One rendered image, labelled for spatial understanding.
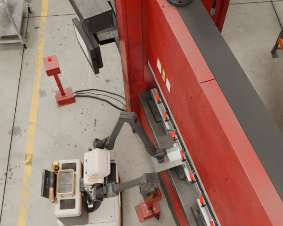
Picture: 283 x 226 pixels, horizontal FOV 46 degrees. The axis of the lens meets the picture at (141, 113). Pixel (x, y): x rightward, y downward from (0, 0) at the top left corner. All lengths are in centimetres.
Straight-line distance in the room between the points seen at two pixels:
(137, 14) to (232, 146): 141
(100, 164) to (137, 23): 117
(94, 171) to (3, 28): 323
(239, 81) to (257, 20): 385
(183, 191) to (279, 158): 149
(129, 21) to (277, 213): 179
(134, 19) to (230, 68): 103
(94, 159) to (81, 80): 231
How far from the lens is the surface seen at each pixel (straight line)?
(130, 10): 266
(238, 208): 206
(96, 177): 279
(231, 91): 192
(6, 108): 489
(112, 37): 363
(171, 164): 307
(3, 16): 555
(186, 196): 311
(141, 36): 290
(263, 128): 185
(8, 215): 426
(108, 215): 369
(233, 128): 180
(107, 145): 286
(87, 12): 284
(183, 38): 212
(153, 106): 344
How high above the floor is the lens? 385
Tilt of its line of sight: 60 degrees down
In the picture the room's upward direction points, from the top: 2 degrees counter-clockwise
